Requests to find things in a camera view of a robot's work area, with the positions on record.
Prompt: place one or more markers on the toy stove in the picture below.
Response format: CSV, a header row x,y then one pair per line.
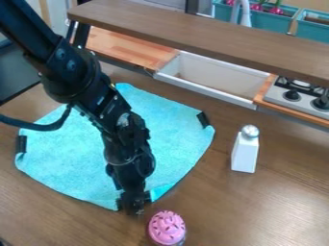
x,y
300,96

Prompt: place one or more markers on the toy sink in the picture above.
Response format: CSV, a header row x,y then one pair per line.
x,y
214,77

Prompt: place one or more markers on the teal storage bin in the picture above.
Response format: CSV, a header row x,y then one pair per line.
x,y
315,27
261,19

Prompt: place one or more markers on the pink toy cupcake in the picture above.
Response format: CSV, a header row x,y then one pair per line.
x,y
167,228

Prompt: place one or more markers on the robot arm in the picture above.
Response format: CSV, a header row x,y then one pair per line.
x,y
70,68

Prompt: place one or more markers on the white salt shaker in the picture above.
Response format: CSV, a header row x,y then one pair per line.
x,y
245,153

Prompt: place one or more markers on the light blue cloth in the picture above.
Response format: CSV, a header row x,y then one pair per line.
x,y
60,153

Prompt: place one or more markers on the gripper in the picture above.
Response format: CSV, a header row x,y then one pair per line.
x,y
128,153

